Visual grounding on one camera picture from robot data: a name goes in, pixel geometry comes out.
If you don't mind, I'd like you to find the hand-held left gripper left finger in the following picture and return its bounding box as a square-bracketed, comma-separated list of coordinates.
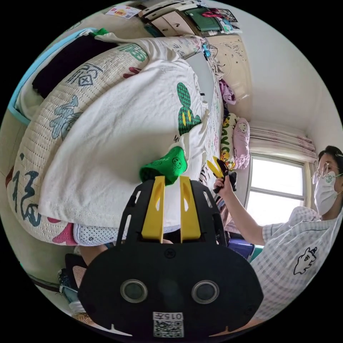
[141, 175, 165, 244]

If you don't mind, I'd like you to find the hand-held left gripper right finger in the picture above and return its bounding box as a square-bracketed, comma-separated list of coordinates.
[180, 175, 201, 244]

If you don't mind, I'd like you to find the beige long sleeve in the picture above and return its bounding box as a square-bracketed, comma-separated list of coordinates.
[37, 28, 211, 234]

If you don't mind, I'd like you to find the person's right forearm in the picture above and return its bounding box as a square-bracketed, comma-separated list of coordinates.
[221, 187, 266, 246]

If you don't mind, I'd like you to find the person's right hand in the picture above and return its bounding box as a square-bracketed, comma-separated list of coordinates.
[214, 178, 234, 197]

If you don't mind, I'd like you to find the yellow printed pillow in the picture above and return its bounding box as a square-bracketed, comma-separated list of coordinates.
[220, 112, 239, 171]

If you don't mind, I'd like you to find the pink printed pillow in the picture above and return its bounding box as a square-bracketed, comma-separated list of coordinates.
[232, 118, 251, 170]

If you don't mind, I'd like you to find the window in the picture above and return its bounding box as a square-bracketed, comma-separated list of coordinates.
[244, 154, 309, 226]

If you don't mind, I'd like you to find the white dotted cloth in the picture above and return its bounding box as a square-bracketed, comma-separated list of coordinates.
[73, 223, 180, 246]

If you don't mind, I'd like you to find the purple plastic box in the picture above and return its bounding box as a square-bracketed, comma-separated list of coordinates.
[227, 238, 255, 260]

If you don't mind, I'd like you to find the pale pink curtain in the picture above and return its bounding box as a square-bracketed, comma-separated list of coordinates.
[248, 126, 320, 164]

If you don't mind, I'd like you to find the purple crumpled cloth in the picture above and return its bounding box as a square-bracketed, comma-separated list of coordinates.
[218, 79, 237, 105]

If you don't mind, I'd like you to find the person's body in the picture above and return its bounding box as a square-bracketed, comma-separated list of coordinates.
[248, 145, 343, 322]

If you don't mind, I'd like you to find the bed with printed woven mat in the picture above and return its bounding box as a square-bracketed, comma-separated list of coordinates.
[6, 33, 254, 247]

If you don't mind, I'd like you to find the wooden cupboard with items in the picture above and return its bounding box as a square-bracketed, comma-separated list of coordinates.
[137, 1, 242, 38]

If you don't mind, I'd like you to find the white printed carton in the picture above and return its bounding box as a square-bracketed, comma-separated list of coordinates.
[104, 5, 142, 20]

